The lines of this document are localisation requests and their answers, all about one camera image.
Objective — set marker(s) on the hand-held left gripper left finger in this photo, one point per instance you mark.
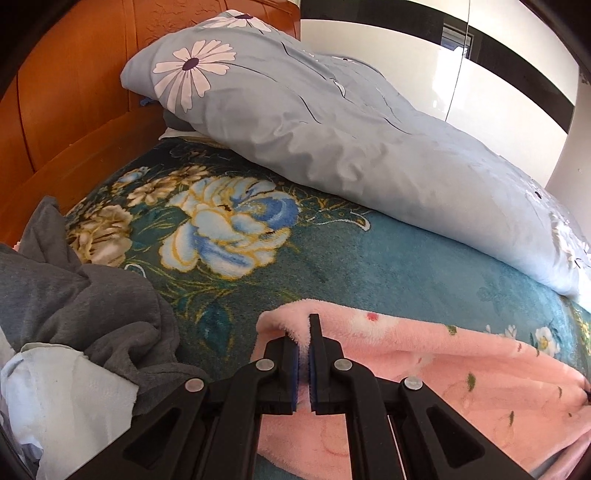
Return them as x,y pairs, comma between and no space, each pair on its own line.
295,369

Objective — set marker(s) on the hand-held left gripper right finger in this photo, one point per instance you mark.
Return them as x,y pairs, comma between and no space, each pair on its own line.
313,378

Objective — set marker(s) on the pink fleece garment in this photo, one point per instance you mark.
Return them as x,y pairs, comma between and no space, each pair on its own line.
438,369

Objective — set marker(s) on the teal floral blanket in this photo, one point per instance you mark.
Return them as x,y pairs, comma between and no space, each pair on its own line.
360,258

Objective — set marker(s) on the grey knit garment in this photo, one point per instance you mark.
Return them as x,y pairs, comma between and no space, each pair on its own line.
92,300

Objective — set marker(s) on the grey-blue daisy print quilt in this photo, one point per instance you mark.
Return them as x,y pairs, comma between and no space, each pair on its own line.
323,138

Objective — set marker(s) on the light blue garment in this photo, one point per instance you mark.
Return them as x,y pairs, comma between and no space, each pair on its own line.
60,401

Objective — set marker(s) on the white and black wardrobe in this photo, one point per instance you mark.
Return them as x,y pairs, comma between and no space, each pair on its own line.
415,69

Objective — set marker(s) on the wooden headboard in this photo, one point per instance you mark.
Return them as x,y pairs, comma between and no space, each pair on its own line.
69,115

